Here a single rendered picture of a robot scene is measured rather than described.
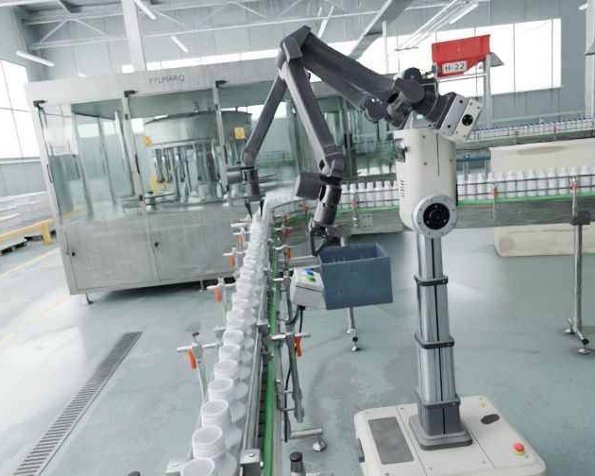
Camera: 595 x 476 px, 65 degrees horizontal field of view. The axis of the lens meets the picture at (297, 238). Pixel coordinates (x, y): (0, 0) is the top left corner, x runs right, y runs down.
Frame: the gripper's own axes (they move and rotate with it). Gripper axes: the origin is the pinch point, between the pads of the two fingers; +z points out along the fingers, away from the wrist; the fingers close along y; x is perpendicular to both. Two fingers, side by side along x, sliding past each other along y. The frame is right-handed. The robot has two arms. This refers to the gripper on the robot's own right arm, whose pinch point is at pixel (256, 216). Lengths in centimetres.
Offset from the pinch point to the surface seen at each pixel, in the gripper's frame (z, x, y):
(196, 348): 13, 98, 10
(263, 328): 10, 97, -5
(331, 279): 33.6, -8.7, -29.4
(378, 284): 39, -9, -50
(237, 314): 6, 99, 0
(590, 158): 21, -278, -328
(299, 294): 13, 69, -14
